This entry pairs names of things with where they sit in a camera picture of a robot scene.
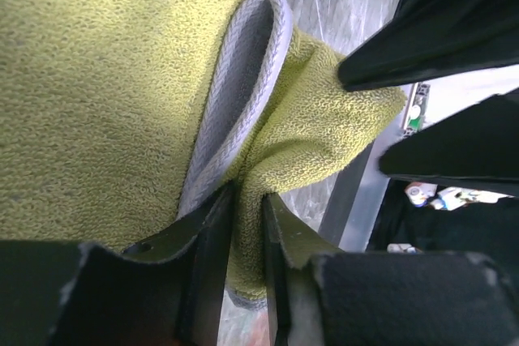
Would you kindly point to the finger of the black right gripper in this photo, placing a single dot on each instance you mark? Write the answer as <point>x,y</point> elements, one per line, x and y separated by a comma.
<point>430,39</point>
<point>476,148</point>

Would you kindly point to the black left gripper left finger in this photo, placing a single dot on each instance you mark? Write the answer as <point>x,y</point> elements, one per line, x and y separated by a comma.
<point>164,290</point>

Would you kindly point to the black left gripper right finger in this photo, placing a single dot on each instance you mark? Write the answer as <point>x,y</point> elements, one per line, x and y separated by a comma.
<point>320,295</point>

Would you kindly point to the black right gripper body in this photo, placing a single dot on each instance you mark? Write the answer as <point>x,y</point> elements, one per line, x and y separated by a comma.
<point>491,229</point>

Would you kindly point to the grey yellow frog towel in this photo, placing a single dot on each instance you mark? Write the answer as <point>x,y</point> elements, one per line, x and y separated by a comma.
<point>120,116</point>

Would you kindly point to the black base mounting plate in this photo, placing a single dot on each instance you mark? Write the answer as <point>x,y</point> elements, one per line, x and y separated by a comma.
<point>355,201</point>

